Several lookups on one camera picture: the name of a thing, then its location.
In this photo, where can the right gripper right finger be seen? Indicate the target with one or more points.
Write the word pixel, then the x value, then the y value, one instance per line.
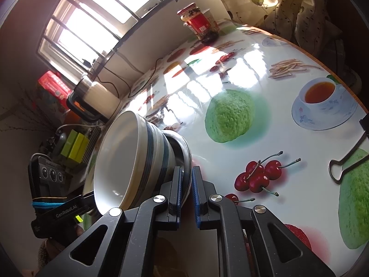
pixel 251 241

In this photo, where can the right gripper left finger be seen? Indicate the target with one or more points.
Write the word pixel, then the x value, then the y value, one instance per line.
pixel 122 243

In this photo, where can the green boxes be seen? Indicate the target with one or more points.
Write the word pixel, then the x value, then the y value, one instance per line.
pixel 74 149

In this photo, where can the white blue striped bowl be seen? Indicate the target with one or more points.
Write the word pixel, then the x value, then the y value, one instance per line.
pixel 134 160

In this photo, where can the striped storage basket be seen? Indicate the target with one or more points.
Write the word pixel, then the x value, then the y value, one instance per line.
pixel 93 139

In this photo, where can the steel bowl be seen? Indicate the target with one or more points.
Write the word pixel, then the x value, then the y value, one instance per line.
pixel 183 159

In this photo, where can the fruit print tablecloth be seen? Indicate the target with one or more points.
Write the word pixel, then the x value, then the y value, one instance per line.
pixel 263 119

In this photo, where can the cream electric kettle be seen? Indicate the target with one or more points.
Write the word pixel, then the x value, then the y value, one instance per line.
pixel 92 102

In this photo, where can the red box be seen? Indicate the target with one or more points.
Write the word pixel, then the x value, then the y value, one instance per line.
pixel 53 84

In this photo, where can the metal binder clip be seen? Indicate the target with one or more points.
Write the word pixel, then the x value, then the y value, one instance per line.
pixel 364 125

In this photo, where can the white plastic cup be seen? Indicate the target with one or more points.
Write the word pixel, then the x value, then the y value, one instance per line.
pixel 209 16

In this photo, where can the red lidded sauce jar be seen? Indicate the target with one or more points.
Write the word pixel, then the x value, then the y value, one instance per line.
pixel 193 17

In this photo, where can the floral yellow curtain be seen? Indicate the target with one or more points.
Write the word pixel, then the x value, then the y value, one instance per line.
pixel 303 22

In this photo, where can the black camera device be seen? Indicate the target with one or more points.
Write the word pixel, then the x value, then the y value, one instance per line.
pixel 48 181

